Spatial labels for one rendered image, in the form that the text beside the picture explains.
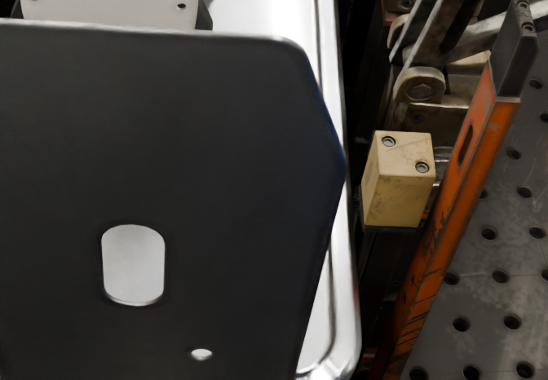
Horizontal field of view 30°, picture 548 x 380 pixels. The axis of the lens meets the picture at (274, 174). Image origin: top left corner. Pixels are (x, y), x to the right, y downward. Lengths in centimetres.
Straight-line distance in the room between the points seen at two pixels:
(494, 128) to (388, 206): 11
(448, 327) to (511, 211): 16
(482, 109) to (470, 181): 5
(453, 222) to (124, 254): 19
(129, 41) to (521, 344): 76
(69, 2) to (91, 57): 33
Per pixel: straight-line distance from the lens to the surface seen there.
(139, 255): 62
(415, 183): 60
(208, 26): 62
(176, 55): 26
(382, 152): 60
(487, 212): 106
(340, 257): 62
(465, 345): 97
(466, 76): 67
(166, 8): 59
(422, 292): 66
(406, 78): 63
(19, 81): 27
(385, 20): 84
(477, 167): 56
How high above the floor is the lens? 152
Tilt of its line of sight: 52 degrees down
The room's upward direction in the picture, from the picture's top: 9 degrees clockwise
